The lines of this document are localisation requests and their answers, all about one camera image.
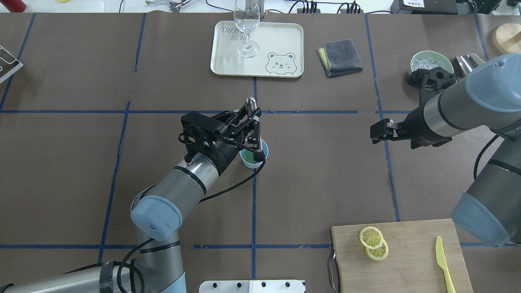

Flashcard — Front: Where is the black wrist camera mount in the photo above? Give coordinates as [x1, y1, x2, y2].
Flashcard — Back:
[406, 67, 456, 106]

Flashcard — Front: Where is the bamboo cutting board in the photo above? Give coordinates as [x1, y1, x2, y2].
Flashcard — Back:
[331, 219, 473, 293]

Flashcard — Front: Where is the light blue plastic cup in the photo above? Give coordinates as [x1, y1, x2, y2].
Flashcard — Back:
[239, 139, 269, 169]

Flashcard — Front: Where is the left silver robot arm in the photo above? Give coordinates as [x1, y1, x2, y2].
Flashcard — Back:
[1, 97, 266, 293]

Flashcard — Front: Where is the red cylinder bottle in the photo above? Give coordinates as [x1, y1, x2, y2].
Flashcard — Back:
[0, 0, 26, 13]

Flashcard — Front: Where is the white cup rack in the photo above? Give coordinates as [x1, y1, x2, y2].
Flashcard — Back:
[0, 46, 24, 83]

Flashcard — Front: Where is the wooden cup tree stand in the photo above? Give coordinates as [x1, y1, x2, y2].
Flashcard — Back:
[493, 23, 521, 54]

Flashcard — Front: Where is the steel ice scoop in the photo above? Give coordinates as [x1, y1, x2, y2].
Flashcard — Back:
[456, 53, 485, 77]

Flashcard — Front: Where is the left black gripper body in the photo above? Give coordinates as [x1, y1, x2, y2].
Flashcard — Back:
[178, 112, 238, 176]

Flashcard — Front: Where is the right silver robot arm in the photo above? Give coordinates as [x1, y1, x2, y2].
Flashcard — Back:
[370, 52, 521, 247]

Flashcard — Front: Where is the yellow lemon slice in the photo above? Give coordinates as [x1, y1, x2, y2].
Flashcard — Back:
[359, 226, 384, 249]

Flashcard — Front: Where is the cream bear tray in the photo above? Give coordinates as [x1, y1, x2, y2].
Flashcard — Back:
[210, 20, 304, 78]

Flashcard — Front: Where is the yellow plastic knife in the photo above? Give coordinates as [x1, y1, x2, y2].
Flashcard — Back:
[435, 236, 456, 293]

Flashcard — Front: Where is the green bowl of ice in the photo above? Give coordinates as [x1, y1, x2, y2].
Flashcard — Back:
[409, 50, 454, 74]

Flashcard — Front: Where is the steel muddler black tip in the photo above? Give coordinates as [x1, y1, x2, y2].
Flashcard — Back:
[245, 96, 262, 118]

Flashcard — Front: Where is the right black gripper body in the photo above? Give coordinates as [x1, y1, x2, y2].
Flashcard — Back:
[399, 106, 452, 149]

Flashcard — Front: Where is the grey folded cloth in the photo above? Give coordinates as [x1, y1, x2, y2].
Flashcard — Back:
[316, 39, 363, 78]

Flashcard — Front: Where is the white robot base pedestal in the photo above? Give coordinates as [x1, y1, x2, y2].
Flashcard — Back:
[199, 279, 306, 293]

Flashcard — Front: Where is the clear wine glass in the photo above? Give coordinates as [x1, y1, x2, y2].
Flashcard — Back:
[233, 0, 261, 58]

